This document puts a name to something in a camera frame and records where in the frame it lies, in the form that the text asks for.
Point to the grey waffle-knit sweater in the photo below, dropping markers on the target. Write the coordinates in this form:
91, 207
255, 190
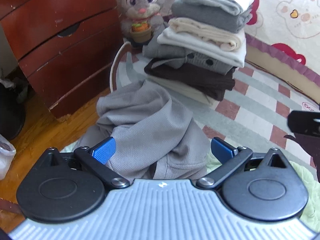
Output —
150, 125

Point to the grey plush rabbit toy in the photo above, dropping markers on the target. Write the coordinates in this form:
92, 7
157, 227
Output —
142, 7

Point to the cream bed base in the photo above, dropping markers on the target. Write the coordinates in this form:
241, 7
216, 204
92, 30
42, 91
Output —
275, 70

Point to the black waste bin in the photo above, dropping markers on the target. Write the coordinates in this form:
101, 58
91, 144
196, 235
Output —
10, 110

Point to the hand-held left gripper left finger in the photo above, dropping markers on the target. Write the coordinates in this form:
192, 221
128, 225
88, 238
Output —
105, 150

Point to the light green quilted cloth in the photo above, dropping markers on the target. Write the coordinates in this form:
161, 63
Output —
310, 180

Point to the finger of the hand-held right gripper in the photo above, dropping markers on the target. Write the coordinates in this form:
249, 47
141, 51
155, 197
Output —
303, 122

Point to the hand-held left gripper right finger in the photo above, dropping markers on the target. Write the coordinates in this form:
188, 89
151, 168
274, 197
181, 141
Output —
221, 150

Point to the dark brown cloth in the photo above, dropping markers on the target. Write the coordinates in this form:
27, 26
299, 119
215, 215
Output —
307, 150

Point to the bear-print bed blanket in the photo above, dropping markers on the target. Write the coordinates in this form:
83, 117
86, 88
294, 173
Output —
280, 17

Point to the stack of folded clothes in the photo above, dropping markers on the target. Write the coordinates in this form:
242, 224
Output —
200, 75

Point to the white plastic bag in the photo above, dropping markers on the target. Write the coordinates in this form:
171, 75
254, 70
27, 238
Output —
6, 155

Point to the red-brown wooden dresser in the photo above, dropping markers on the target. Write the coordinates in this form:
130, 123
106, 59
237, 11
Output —
50, 17

